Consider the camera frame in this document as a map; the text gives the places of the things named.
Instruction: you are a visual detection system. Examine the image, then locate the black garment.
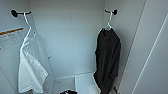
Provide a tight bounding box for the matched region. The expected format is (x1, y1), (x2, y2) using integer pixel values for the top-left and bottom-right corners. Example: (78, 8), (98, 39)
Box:
(92, 27), (123, 94)

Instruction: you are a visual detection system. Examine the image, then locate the white clothes hanger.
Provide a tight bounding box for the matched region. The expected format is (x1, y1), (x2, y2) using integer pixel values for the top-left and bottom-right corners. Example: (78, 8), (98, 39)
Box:
(20, 12), (38, 41)
(101, 10), (115, 32)

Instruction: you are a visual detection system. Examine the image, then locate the white wardrobe door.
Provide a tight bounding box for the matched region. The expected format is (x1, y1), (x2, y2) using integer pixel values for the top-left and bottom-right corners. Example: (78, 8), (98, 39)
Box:
(130, 13), (168, 94)

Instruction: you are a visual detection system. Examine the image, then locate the white inner shelf unit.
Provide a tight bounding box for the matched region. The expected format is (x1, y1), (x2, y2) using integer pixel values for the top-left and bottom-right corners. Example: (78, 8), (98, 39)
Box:
(73, 71), (101, 94)

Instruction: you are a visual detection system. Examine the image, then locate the white shirt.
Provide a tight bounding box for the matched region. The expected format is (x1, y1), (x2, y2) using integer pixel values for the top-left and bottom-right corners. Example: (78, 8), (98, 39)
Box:
(17, 31), (55, 94)

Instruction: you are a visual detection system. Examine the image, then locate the black door hinge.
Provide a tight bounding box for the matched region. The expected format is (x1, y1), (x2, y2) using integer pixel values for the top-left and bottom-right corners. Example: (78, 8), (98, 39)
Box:
(112, 86), (120, 94)

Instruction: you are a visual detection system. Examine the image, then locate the white wardrobe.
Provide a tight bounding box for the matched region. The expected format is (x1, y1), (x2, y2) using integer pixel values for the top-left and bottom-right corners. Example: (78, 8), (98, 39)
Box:
(0, 0), (168, 94)

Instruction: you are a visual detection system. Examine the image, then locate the orange-striped label sticker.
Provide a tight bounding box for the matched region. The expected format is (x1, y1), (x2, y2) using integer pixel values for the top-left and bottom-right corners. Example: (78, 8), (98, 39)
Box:
(0, 26), (26, 51)

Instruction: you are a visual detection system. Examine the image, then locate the black wall hook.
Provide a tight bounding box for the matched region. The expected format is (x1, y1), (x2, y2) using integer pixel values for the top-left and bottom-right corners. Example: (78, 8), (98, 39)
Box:
(103, 8), (119, 16)
(10, 9), (32, 19)

